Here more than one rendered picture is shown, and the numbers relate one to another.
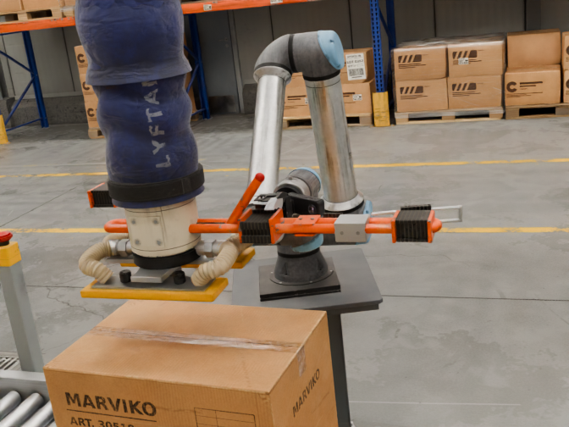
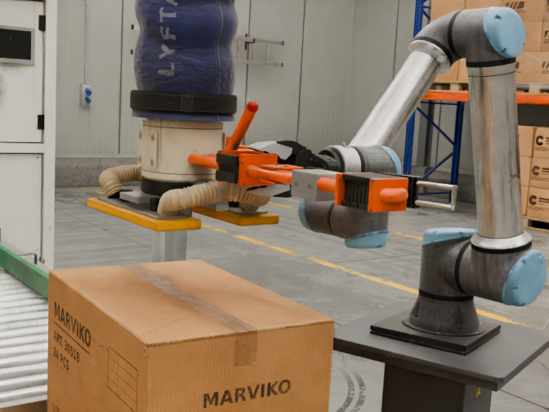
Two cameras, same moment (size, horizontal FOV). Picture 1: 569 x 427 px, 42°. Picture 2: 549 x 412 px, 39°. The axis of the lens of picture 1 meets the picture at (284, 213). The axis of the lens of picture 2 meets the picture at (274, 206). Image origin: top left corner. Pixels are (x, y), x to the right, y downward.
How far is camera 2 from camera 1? 102 cm
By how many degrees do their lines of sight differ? 35
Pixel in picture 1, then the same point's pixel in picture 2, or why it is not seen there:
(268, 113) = (395, 90)
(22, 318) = not seen: hidden behind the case
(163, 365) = (120, 298)
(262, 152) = (365, 130)
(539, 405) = not seen: outside the picture
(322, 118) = (477, 118)
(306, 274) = (437, 322)
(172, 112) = (188, 16)
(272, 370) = (186, 333)
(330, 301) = (440, 358)
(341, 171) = (495, 195)
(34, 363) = not seen: hidden behind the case
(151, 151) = (158, 55)
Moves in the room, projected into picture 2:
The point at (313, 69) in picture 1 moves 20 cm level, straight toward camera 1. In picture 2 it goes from (471, 51) to (433, 44)
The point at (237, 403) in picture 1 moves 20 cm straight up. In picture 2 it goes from (130, 351) to (133, 242)
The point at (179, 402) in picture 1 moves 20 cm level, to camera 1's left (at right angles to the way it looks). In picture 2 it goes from (101, 335) to (36, 315)
